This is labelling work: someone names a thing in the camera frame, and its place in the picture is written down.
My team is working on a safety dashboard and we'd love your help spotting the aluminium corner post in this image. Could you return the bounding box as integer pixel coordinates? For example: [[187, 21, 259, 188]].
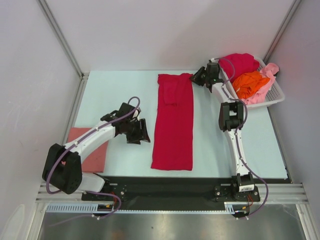
[[36, 0, 84, 79], [263, 0, 304, 62]]

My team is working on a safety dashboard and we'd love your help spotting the white slotted cable duct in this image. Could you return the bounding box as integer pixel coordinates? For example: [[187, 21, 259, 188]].
[[45, 203, 248, 215]]

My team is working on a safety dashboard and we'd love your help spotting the left aluminium side rail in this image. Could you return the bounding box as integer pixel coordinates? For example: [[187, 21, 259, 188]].
[[58, 72, 90, 145]]

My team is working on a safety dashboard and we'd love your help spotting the left aluminium corner post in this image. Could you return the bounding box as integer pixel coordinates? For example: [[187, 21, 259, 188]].
[[36, 0, 84, 79]]

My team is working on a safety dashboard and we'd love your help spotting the aluminium side rail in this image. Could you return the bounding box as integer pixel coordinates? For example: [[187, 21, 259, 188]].
[[267, 106, 293, 184], [58, 72, 90, 145]]

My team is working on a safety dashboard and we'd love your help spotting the right aluminium corner post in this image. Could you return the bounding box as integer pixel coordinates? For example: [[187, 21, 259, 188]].
[[263, 0, 304, 62]]

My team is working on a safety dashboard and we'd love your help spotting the crimson t-shirt in basket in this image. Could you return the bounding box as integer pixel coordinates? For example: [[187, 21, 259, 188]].
[[218, 53, 260, 83]]

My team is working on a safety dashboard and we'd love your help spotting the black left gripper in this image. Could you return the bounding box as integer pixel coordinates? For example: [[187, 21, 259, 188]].
[[124, 118, 150, 145]]

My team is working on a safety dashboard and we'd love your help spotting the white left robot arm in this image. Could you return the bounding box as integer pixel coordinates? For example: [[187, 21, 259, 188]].
[[42, 102, 151, 200]]

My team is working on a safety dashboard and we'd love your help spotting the white plastic laundry basket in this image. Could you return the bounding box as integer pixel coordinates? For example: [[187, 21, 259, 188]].
[[220, 57, 285, 109]]

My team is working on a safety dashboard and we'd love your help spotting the aluminium front frame rail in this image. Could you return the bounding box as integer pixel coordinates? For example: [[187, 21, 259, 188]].
[[35, 182, 308, 204]]

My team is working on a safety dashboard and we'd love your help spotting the orange t-shirt in basket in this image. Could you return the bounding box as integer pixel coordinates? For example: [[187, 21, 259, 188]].
[[232, 71, 270, 99]]

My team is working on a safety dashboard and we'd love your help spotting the right aluminium side rail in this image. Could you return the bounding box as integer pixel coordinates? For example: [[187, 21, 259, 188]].
[[267, 106, 293, 184]]

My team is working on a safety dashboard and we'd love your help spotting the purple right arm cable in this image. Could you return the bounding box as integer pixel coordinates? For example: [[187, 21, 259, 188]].
[[209, 57, 270, 221]]

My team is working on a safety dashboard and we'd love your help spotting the crimson red t-shirt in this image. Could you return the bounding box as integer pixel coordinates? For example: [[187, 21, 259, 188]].
[[151, 73, 194, 171]]

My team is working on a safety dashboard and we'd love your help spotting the folded salmon pink t-shirt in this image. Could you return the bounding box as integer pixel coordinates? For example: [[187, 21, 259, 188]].
[[67, 127, 108, 173]]

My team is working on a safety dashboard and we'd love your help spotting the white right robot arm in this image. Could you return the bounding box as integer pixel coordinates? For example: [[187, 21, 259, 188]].
[[190, 58, 255, 201]]

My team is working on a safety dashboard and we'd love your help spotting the light pink t-shirt in basket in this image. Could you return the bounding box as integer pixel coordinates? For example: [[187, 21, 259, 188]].
[[244, 63, 280, 105]]

